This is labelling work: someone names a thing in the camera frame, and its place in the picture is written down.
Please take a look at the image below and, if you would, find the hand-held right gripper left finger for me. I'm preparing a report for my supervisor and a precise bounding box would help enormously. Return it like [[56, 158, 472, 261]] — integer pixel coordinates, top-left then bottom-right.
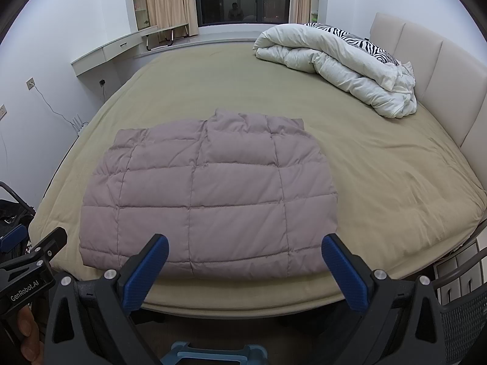
[[45, 234, 170, 365]]

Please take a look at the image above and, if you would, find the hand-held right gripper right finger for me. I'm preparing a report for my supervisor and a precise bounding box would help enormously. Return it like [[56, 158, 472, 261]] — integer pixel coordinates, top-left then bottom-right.
[[321, 233, 447, 365]]

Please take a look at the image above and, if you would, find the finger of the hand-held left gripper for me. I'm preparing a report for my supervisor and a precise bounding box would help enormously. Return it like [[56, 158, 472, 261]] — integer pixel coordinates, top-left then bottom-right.
[[0, 224, 27, 253], [32, 227, 68, 270]]

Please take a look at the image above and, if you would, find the mauve quilted down jacket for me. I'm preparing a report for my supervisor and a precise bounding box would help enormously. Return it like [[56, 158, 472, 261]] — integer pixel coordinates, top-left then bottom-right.
[[79, 108, 340, 279]]

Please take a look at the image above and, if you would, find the person's left hand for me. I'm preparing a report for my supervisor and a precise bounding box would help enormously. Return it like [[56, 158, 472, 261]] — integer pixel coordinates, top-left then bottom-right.
[[8, 306, 45, 365]]

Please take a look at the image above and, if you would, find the white drawer cabinet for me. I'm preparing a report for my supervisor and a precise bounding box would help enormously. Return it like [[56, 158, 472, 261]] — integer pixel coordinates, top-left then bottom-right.
[[434, 241, 480, 305]]

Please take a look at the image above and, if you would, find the white router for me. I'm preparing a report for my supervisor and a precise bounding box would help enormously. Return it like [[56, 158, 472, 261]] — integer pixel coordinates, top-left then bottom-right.
[[70, 113, 90, 136]]

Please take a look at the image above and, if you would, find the bed with tan sheet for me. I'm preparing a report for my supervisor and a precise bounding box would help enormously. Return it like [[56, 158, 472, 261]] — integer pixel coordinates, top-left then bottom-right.
[[28, 42, 487, 318]]

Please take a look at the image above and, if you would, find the black mesh chair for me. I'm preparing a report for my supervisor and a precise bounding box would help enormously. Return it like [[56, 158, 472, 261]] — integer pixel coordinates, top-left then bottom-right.
[[433, 249, 487, 365]]

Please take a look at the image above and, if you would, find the white folded duvet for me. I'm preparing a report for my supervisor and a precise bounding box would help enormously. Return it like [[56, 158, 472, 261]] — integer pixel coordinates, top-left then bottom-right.
[[253, 23, 418, 118]]

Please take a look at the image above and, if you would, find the beige padded headboard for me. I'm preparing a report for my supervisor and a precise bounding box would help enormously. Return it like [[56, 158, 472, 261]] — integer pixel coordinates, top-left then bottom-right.
[[369, 12, 487, 191]]

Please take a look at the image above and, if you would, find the zebra striped pillow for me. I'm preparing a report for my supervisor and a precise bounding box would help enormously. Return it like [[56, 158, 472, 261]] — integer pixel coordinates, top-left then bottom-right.
[[302, 22, 402, 66]]

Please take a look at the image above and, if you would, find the small folding table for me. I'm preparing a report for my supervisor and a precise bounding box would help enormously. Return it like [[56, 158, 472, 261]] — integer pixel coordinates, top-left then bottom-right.
[[142, 24, 190, 51]]

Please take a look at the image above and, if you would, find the grey power cable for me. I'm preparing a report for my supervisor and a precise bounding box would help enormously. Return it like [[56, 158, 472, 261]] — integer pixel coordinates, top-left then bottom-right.
[[32, 84, 81, 130]]

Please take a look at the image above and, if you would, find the white wall desk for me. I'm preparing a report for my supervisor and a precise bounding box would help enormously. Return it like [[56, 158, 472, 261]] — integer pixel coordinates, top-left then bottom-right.
[[72, 26, 158, 77]]

